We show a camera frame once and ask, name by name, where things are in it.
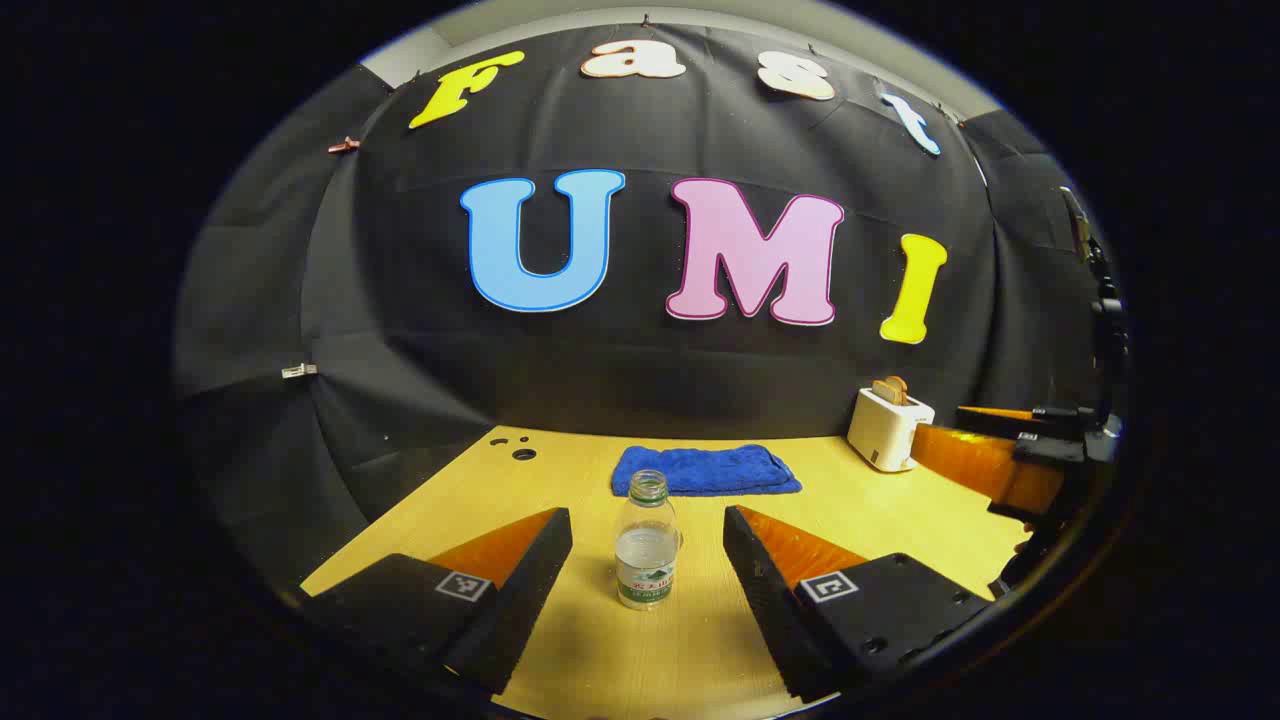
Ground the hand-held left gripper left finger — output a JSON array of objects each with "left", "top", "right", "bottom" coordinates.
[{"left": 300, "top": 507, "right": 574, "bottom": 696}]

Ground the black backdrop cloth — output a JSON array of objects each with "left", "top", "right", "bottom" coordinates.
[{"left": 170, "top": 20, "right": 1113, "bottom": 601}]

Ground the white toaster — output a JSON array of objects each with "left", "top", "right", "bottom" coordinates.
[{"left": 847, "top": 387, "right": 936, "bottom": 473}]

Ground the blue folded towel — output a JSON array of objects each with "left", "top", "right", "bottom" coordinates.
[{"left": 611, "top": 444, "right": 803, "bottom": 498}]

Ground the clear plastic water bottle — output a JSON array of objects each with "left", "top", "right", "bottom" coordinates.
[{"left": 613, "top": 469, "right": 685, "bottom": 611}]

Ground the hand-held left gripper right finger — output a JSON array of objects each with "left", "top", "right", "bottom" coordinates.
[{"left": 722, "top": 505, "right": 991, "bottom": 703}]

